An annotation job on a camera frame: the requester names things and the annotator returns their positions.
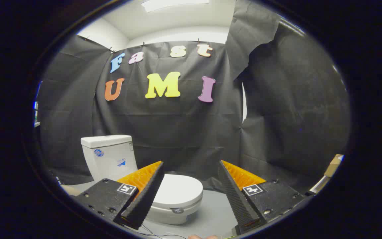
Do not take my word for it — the thin black floor cable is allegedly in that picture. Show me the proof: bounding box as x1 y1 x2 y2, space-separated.
121 222 188 239

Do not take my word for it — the ceiling light panel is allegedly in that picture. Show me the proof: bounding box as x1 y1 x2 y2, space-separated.
141 0 210 13

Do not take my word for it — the black backdrop cloth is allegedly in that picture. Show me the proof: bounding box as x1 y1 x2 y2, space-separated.
35 0 350 196

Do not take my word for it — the white toilet tank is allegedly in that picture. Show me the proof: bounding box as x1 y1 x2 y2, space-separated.
81 134 138 182

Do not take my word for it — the white toilet lid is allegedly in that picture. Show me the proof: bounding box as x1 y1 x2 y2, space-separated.
152 174 204 210

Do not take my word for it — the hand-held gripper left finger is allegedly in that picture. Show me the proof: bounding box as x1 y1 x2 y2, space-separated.
73 161 165 230

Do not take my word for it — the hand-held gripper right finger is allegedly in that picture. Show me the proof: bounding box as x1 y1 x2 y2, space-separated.
218 160 306 234

